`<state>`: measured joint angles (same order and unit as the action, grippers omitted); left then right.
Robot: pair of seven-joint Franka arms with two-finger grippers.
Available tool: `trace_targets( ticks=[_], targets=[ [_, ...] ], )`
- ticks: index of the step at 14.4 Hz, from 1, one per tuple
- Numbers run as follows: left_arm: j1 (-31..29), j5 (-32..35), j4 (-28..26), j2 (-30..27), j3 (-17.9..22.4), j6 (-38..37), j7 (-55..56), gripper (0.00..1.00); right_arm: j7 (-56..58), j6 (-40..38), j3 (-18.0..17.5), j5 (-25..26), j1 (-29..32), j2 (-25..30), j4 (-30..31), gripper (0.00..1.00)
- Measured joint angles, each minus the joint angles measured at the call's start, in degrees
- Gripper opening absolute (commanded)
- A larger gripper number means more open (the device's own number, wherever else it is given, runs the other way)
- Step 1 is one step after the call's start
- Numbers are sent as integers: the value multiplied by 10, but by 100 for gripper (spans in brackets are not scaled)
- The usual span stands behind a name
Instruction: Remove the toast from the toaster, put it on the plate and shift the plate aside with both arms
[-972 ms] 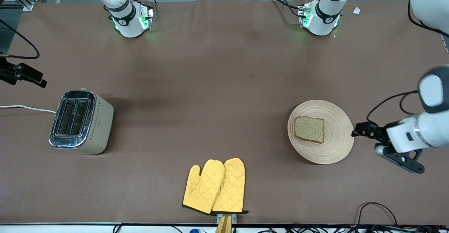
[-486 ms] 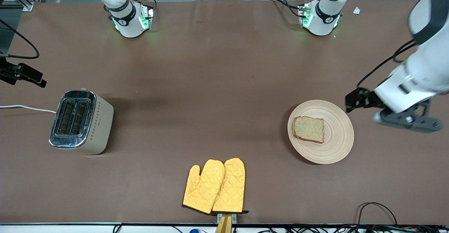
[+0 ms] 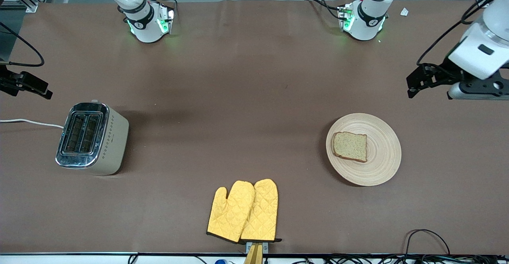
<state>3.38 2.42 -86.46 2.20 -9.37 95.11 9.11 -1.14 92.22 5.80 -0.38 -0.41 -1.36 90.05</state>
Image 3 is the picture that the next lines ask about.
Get chrome and beige toaster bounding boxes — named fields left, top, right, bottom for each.
left=55, top=100, right=130, bottom=176

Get brown table cloth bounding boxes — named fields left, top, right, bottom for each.
left=0, top=0, right=509, bottom=255

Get black cable bundle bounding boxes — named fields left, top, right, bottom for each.
left=290, top=254, right=509, bottom=264

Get white table edge rail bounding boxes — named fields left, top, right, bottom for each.
left=0, top=252, right=509, bottom=264

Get round wooden plate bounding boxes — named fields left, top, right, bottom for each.
left=326, top=113, right=402, bottom=187

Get black left arm base cable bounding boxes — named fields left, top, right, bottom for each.
left=305, top=0, right=343, bottom=20

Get brown bread toast slice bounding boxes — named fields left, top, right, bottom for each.
left=332, top=131, right=368, bottom=163

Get small metal bracket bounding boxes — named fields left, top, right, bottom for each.
left=246, top=241, right=269, bottom=254

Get black looped cable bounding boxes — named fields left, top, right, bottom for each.
left=405, top=229, right=451, bottom=256

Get yellow quilted oven mitt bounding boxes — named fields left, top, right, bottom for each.
left=240, top=179, right=282, bottom=243
left=206, top=181, right=255, bottom=244

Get white toaster power cable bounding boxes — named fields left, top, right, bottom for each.
left=0, top=118, right=65, bottom=129

